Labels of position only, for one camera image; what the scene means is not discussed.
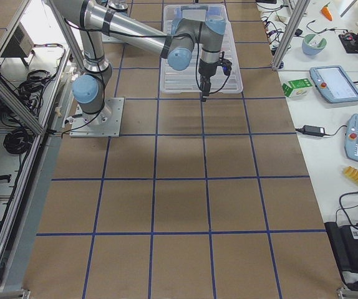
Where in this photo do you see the clear plastic box lid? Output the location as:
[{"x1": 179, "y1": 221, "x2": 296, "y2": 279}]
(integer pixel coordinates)
[{"x1": 159, "y1": 4, "x2": 244, "y2": 94}]

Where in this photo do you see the aluminium frame post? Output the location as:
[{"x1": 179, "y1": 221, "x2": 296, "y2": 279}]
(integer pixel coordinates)
[{"x1": 272, "y1": 0, "x2": 310, "y2": 70}]

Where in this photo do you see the far blue teach pendant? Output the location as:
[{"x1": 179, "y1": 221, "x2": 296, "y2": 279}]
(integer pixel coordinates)
[{"x1": 309, "y1": 65, "x2": 358, "y2": 103}]

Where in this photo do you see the orange carrot toy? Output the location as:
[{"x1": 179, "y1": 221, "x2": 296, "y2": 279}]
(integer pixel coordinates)
[{"x1": 320, "y1": 3, "x2": 333, "y2": 22}]

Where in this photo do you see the green white bowl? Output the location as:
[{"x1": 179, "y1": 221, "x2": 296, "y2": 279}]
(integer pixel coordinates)
[{"x1": 301, "y1": 34, "x2": 327, "y2": 56}]

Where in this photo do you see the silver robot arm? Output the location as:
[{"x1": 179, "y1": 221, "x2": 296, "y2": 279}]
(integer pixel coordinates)
[{"x1": 53, "y1": 1, "x2": 231, "y2": 125}]

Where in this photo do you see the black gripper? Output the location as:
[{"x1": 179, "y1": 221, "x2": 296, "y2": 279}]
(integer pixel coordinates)
[{"x1": 198, "y1": 49, "x2": 220, "y2": 102}]

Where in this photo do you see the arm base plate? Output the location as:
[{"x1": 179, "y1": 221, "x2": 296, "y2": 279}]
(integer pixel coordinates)
[{"x1": 69, "y1": 97, "x2": 125, "y2": 138}]

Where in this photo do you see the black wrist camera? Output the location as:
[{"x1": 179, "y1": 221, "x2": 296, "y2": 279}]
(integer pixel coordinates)
[{"x1": 219, "y1": 51, "x2": 232, "y2": 77}]

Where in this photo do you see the green white carton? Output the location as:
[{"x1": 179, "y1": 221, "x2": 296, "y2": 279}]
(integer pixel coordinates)
[{"x1": 282, "y1": 78, "x2": 312, "y2": 98}]

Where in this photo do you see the black power adapter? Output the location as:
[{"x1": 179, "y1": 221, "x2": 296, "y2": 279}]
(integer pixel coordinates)
[{"x1": 302, "y1": 125, "x2": 326, "y2": 137}]

